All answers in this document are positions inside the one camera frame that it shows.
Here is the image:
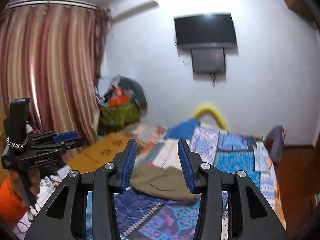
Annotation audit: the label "patchwork blue bed quilt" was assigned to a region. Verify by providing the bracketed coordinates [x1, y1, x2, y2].
[85, 118, 277, 240]

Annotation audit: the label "orange sleeve forearm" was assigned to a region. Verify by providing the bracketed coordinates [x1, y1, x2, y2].
[0, 178, 28, 228]

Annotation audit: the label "green bag clutter pile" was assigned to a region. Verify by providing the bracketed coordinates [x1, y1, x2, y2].
[95, 75, 148, 137]

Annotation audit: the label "wall mounted black television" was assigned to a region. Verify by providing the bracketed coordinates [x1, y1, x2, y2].
[174, 13, 237, 49]

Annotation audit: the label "grey box under television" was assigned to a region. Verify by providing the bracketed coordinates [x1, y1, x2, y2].
[191, 48, 226, 74]

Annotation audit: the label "striped pink curtain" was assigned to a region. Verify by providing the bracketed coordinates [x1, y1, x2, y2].
[1, 4, 110, 146]

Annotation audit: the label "brown wooden door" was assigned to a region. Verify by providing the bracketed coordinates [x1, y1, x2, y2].
[284, 0, 319, 25]

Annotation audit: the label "person left hand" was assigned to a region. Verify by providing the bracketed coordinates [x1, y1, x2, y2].
[8, 168, 40, 199]

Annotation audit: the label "white air conditioner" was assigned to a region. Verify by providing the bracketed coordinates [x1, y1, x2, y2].
[108, 0, 158, 23]

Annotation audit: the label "yellow curved pillow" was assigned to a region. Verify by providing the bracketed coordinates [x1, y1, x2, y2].
[191, 103, 229, 131]

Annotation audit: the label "orange paw print cloth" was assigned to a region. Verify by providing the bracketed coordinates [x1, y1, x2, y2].
[67, 132, 142, 174]

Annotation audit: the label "olive green pants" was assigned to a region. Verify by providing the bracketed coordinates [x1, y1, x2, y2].
[130, 162, 199, 202]

